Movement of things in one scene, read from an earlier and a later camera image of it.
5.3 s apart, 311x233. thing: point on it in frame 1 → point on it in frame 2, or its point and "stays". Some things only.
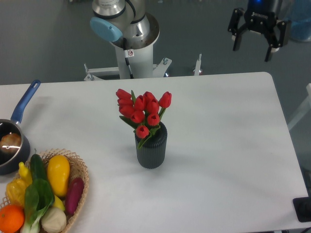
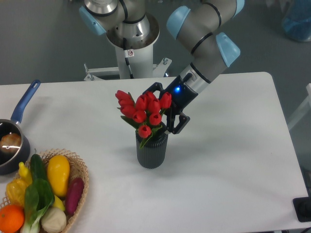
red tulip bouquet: (143, 113) stays
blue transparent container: (298, 13) stays
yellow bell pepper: (15, 191) stays
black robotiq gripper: (261, 15) → (182, 96)
